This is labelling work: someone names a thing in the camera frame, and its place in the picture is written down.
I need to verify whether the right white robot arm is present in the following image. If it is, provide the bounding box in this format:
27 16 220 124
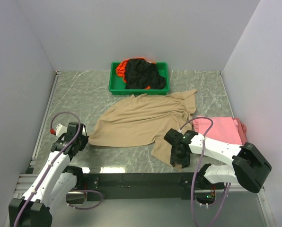
164 129 272 193

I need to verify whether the dark pink folded t shirt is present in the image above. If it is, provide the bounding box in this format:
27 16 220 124
233 118 247 145

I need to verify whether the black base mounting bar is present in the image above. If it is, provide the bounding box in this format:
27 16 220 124
65 172 217 201

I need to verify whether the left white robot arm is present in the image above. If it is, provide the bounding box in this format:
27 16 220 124
9 122 88 227

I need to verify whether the light pink folded t shirt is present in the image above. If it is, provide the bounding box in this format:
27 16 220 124
193 117 242 145

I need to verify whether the beige t shirt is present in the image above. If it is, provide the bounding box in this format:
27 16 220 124
88 89 196 165

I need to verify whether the orange t shirt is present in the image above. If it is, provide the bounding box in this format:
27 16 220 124
116 58 150 89

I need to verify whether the green plastic bin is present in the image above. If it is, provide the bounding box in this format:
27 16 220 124
108 61 170 96

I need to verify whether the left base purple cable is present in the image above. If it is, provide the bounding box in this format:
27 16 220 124
65 190 104 210

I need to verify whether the black t shirt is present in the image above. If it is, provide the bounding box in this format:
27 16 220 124
124 58 166 89

